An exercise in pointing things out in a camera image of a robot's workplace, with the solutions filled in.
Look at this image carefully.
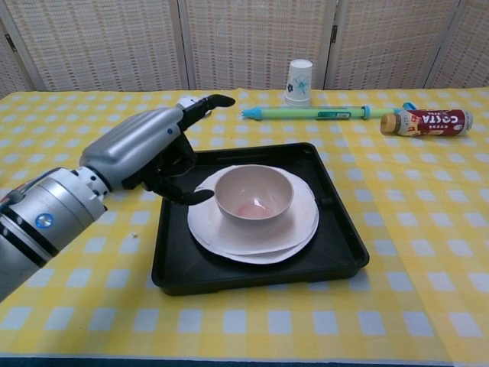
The black square plastic tray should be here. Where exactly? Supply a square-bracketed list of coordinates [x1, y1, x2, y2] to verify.
[151, 142, 371, 297]

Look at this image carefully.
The green blue hand pump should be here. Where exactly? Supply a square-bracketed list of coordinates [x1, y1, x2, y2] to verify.
[241, 101, 417, 122]

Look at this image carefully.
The woven folding screen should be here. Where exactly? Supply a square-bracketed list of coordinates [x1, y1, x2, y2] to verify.
[0, 0, 489, 99]

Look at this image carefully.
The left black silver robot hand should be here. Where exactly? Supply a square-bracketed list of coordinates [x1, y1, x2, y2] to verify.
[79, 93, 236, 205]

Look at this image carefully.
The white paper plate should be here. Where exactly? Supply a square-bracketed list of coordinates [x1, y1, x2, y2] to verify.
[186, 164, 320, 257]

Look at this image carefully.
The Costa coffee bottle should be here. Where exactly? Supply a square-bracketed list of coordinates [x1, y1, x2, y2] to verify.
[380, 109, 474, 137]

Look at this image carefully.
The white paper plate cracked rim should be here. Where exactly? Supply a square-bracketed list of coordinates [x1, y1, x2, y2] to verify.
[194, 229, 320, 266]

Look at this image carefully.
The white paper cup blue flower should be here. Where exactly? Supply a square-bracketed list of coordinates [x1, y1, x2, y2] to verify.
[283, 59, 313, 107]

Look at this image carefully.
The beige bowl with pink stain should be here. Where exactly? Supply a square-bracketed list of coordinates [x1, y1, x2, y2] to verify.
[213, 164, 295, 232]

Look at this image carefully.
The white computer mouse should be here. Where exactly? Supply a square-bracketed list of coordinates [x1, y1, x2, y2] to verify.
[176, 96, 211, 118]

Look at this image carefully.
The yellow white checkered tablecloth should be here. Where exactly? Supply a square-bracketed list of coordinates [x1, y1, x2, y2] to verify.
[0, 86, 489, 364]

